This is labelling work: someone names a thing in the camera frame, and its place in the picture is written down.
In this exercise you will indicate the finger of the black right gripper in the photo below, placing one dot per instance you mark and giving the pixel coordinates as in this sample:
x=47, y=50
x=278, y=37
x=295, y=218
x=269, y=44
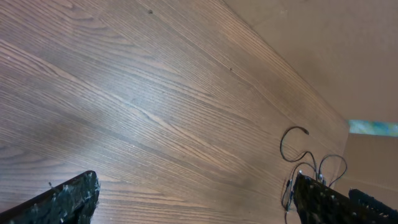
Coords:
x=370, y=202

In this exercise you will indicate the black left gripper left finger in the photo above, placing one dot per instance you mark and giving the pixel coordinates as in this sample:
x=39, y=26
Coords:
x=72, y=202

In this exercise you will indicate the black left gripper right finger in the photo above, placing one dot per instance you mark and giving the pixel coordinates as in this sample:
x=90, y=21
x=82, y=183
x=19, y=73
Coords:
x=318, y=204

